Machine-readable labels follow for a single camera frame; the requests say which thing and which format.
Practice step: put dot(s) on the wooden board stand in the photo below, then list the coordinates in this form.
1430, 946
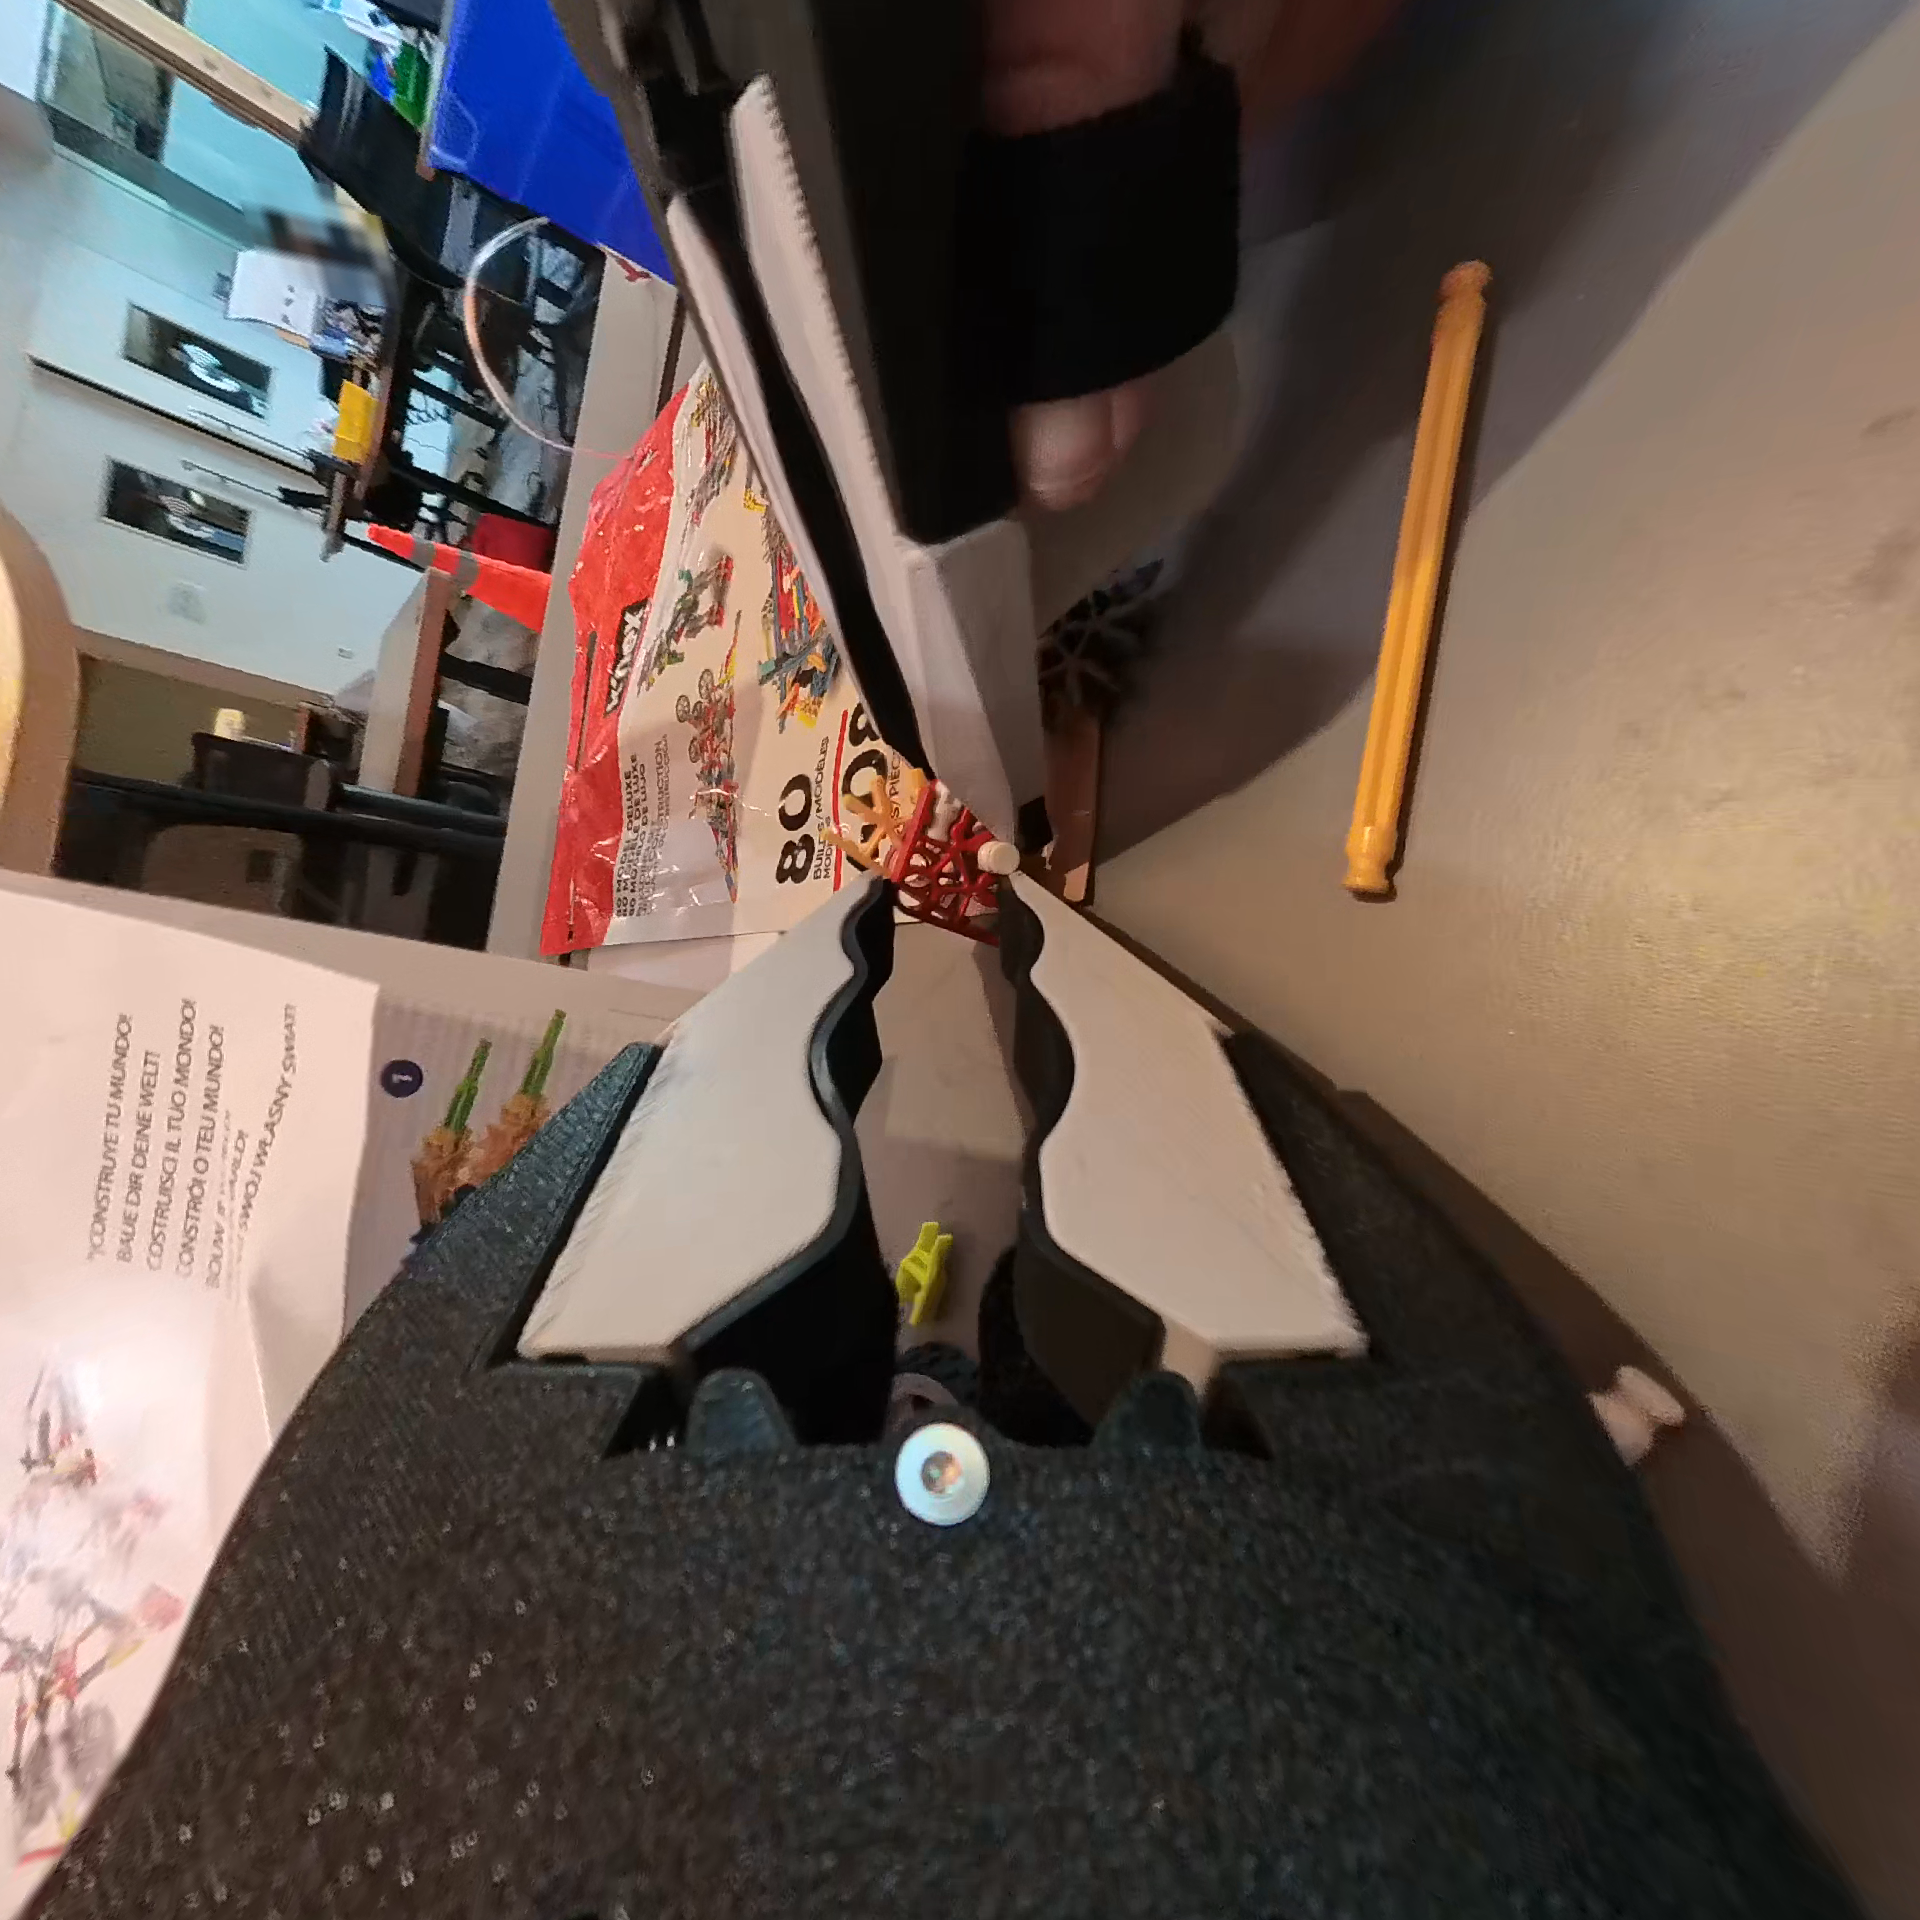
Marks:
38, 692

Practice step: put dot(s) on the connector assembly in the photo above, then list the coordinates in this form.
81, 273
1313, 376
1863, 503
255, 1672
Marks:
862, 839

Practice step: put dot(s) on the blue plastic bin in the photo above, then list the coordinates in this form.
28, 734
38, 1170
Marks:
540, 120

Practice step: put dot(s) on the building instruction sheet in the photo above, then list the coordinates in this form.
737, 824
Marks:
149, 1200

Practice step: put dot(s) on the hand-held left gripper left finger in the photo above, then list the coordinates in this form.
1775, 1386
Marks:
704, 1185

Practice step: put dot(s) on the small black wheel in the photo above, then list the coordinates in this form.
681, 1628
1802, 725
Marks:
921, 1373

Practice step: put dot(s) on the colourful toy packaging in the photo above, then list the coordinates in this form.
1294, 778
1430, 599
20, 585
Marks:
646, 751

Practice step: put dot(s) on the small yellow clip connector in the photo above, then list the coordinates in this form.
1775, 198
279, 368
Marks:
921, 1276

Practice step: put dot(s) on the orange traffic cone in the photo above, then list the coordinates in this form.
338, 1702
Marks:
481, 578

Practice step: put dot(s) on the dark snowflake connector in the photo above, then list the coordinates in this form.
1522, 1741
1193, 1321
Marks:
1095, 646

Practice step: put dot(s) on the long yellow rod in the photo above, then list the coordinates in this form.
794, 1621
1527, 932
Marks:
1418, 599

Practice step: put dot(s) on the person's right hand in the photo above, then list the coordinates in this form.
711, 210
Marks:
1072, 452

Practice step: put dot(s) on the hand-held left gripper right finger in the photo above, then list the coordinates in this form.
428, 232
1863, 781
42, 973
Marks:
1185, 1200

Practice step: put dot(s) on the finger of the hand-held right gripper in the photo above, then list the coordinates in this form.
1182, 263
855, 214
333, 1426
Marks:
751, 376
975, 646

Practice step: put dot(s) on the short white spacer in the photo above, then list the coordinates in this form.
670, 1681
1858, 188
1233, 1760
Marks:
1636, 1406

